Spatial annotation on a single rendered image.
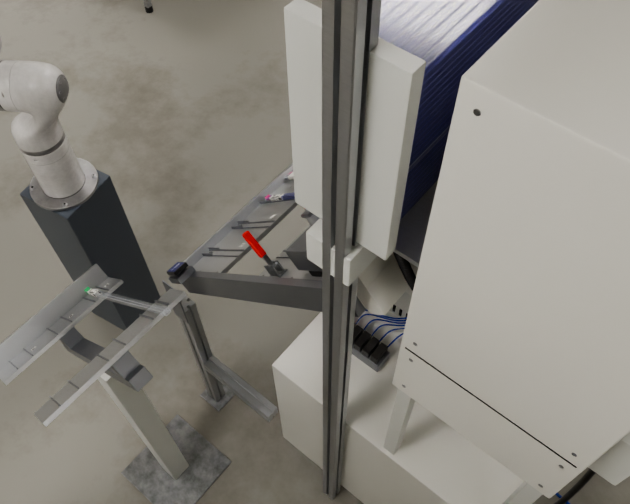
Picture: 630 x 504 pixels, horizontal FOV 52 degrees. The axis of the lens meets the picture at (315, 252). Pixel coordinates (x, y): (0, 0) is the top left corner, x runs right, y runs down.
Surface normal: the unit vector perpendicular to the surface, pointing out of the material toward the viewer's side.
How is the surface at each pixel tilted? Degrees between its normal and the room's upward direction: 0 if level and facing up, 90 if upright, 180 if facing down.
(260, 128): 0
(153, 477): 0
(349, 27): 90
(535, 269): 90
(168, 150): 0
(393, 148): 90
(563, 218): 90
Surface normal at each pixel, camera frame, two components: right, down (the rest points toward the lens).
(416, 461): -0.01, -0.56
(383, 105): -0.64, 0.64
